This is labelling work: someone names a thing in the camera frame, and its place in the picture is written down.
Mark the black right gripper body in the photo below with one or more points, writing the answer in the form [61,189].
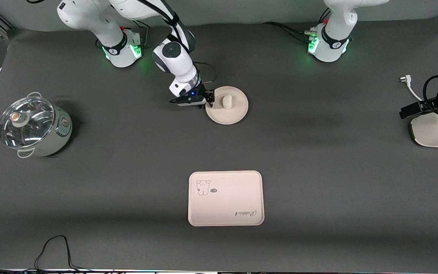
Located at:
[202,92]

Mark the white steamed bun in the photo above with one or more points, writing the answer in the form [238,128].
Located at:
[227,102]

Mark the round beige plate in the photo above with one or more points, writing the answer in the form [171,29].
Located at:
[230,116]

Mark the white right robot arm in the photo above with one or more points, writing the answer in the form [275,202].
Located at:
[177,62]

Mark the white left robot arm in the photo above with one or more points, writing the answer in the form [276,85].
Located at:
[333,42]

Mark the beige rabbit print tray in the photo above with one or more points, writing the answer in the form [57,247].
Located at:
[226,205]

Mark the cream toaster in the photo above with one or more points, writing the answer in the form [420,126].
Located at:
[428,133]

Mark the dark grey table mat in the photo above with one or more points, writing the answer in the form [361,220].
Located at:
[127,190]

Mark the pale green electric pot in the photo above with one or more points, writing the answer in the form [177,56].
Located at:
[61,129]

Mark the glass pot lid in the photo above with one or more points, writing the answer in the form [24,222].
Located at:
[32,127]

